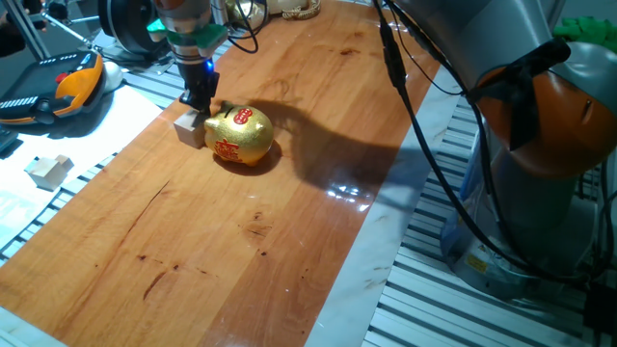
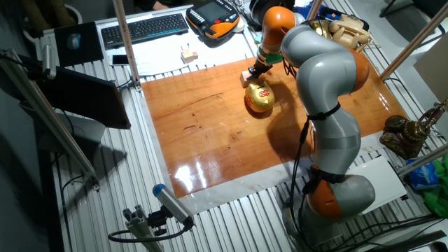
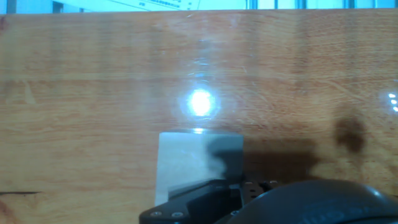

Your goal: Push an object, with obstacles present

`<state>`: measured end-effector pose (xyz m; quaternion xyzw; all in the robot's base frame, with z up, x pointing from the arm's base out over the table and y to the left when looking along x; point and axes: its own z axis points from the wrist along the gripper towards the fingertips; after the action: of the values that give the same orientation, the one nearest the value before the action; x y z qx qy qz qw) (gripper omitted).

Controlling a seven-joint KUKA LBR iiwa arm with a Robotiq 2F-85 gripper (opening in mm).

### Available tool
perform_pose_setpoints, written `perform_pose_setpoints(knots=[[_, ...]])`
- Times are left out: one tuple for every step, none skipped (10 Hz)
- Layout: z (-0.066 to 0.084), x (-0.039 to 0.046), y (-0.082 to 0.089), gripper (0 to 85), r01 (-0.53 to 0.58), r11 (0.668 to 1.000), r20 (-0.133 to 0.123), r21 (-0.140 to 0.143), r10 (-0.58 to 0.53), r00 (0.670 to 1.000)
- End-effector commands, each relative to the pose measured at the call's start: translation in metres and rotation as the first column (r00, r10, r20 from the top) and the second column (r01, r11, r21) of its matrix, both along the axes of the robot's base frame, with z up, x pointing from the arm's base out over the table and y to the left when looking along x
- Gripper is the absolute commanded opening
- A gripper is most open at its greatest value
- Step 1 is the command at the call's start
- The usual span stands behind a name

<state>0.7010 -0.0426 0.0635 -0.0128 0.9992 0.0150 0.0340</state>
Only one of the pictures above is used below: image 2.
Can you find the orange and black teach pendant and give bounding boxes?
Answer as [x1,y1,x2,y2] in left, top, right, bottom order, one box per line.
[185,0,242,39]

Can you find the glossy wooden board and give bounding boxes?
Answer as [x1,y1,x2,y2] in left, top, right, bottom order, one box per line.
[141,57,409,199]

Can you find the blue cloth bag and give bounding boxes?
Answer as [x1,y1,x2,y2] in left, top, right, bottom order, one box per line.
[295,2,316,22]

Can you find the golden piggy bank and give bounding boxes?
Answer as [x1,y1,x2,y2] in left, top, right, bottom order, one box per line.
[244,80,276,113]

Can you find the silver camera with blue cap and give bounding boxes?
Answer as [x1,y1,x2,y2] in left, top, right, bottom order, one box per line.
[152,183,195,228]

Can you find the grey aluminium profile mount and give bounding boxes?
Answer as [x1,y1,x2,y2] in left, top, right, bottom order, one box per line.
[122,204,165,252]

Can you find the pale wooden cube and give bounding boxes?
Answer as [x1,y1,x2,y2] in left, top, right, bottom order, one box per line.
[239,69,258,89]

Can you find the grey computer mouse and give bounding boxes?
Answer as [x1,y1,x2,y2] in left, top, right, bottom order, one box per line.
[66,33,82,50]

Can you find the silver depth camera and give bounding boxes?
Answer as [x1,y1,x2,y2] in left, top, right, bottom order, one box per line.
[41,43,57,81]

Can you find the beige cardboard panel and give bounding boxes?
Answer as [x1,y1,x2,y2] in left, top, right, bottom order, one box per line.
[412,33,448,103]

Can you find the green cloth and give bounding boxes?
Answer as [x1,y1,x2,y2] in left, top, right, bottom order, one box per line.
[421,159,448,218]

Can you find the black mouse pad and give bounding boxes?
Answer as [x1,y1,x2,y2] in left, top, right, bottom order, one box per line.
[54,21,105,68]

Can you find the white printed paper sheet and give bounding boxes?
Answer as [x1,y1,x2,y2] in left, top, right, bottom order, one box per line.
[132,30,255,77]

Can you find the upright aluminium frame post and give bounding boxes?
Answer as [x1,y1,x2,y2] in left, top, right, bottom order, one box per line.
[112,0,143,92]

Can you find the black camera cable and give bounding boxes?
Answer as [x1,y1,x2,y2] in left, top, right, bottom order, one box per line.
[107,223,192,244]

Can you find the blue tissue packet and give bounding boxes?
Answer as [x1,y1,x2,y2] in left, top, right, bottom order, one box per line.
[407,157,440,191]

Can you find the slanted aluminium frame bar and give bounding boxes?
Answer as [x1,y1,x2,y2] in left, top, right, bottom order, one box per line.
[0,48,102,192]
[305,0,324,22]
[396,142,448,177]
[379,1,448,81]

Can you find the white round object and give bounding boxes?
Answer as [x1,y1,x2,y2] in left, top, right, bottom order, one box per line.
[232,16,246,34]

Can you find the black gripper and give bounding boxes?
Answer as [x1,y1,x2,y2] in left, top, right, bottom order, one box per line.
[246,58,274,81]

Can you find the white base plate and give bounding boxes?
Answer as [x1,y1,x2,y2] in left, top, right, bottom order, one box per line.
[344,155,409,214]

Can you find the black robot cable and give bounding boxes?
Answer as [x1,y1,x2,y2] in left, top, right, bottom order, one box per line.
[288,118,312,252]

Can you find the black smartphone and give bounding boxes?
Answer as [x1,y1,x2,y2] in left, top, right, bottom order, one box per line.
[109,54,131,67]

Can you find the black flat monitor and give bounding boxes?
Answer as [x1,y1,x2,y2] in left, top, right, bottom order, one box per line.
[34,66,132,130]

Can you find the black computer keyboard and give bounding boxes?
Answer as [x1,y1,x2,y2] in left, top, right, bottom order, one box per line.
[100,13,190,50]

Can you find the beige vintage telephone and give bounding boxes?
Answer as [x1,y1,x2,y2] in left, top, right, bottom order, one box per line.
[310,13,372,54]

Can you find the black office chair base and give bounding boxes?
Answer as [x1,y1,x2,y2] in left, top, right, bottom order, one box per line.
[379,0,448,21]

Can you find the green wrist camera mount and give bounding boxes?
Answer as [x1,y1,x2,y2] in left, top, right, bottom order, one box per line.
[254,34,284,66]

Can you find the small wooden block puzzle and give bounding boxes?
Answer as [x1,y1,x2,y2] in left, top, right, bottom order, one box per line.
[180,43,200,64]

